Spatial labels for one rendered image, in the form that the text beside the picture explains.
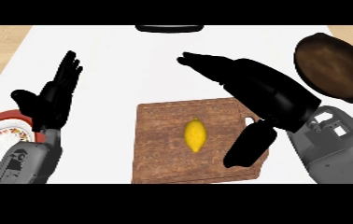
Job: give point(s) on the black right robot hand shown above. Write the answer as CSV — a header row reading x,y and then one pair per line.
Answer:
x,y
265,92

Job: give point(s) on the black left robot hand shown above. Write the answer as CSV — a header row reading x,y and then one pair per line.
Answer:
x,y
51,101

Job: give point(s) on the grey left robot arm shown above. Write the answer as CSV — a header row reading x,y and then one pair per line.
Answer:
x,y
29,159

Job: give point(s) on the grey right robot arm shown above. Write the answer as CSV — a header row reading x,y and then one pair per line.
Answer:
x,y
323,145

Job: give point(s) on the dark brown pan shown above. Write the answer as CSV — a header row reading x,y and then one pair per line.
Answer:
x,y
326,66

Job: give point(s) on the yellow lemon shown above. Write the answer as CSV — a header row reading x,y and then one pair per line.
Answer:
x,y
194,135

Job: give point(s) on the brown wooden cutting board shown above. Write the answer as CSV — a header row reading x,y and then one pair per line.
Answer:
x,y
169,140

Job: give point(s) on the red rimmed patterned plate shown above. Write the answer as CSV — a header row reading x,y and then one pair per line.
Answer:
x,y
14,128

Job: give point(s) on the black rounded object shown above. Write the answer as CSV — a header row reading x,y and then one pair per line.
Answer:
x,y
168,28

